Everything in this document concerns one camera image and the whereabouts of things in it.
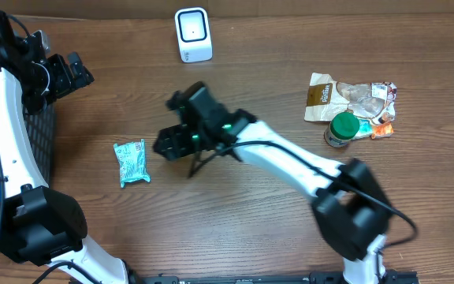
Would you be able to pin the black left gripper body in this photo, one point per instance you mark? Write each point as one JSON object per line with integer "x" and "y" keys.
{"x": 66, "y": 72}

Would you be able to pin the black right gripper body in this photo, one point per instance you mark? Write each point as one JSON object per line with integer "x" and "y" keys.
{"x": 187, "y": 140}

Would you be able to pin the teal snack bar wrapper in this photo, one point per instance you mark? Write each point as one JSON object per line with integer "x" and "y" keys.
{"x": 132, "y": 162}

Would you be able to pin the brown cookie bag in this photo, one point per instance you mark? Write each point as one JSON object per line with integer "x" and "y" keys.
{"x": 326, "y": 98}

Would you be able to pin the green lid jar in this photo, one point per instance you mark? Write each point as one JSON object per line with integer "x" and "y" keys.
{"x": 341, "y": 130}

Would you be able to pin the orange tissue pack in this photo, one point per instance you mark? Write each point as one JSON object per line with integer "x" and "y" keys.
{"x": 381, "y": 131}

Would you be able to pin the teal tissue pack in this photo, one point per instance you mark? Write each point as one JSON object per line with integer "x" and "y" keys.
{"x": 365, "y": 130}

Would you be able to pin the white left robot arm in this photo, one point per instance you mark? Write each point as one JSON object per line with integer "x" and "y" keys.
{"x": 38, "y": 224}

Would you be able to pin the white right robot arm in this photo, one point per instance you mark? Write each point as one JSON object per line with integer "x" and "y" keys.
{"x": 349, "y": 206}

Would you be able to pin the white barcode scanner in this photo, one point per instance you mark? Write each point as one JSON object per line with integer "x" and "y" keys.
{"x": 193, "y": 35}

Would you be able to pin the dark grey plastic basket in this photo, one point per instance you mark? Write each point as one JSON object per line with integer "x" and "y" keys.
{"x": 41, "y": 133}

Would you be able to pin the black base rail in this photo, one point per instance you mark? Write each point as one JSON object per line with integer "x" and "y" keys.
{"x": 391, "y": 277}

